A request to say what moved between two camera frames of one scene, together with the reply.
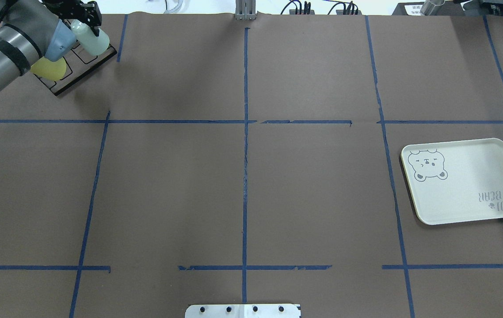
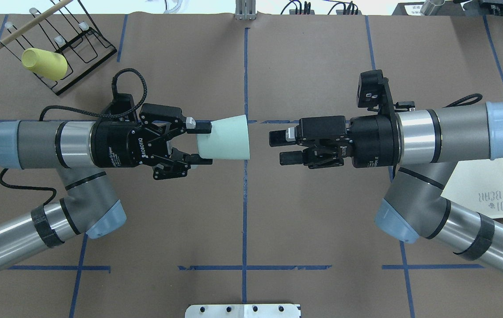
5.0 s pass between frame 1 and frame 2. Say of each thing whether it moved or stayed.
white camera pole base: stayed
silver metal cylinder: stayed
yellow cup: stayed
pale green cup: moved
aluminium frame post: stayed
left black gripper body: moved
